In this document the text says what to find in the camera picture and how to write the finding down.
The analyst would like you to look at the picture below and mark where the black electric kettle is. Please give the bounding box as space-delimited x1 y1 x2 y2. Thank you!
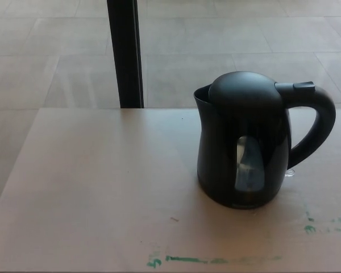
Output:
193 71 336 210

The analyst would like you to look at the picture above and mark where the black vertical post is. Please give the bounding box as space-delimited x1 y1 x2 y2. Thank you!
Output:
106 0 145 109

